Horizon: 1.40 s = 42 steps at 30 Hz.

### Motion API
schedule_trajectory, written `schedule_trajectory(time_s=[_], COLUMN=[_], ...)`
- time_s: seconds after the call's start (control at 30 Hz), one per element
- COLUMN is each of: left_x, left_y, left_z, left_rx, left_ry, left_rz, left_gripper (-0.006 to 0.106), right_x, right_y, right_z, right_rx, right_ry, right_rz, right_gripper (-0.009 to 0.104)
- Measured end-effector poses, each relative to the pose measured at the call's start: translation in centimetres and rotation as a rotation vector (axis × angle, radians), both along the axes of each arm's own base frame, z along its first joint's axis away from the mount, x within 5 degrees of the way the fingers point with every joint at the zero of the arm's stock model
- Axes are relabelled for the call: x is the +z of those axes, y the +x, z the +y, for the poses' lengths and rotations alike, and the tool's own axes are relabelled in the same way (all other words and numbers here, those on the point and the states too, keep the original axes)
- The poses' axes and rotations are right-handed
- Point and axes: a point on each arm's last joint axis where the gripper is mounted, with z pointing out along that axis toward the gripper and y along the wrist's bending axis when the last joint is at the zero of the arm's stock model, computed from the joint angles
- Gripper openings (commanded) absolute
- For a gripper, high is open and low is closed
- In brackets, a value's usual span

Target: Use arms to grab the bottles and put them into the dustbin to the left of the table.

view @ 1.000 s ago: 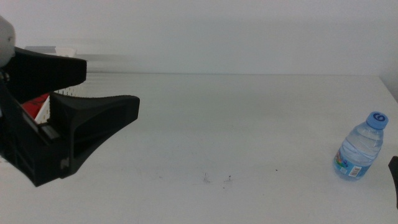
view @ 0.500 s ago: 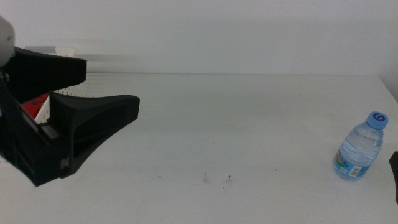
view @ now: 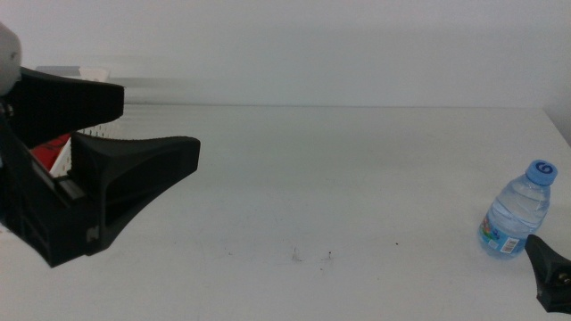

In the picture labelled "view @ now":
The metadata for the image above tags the red soda can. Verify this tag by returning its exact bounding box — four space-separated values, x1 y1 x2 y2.
30 132 72 173

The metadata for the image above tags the white perforated plastic basket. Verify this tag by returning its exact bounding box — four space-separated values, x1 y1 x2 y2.
48 66 125 178

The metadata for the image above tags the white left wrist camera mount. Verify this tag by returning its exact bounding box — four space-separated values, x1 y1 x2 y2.
0 21 22 97

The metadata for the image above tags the clear water bottle blue cap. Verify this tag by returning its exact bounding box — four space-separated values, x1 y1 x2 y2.
477 159 559 260

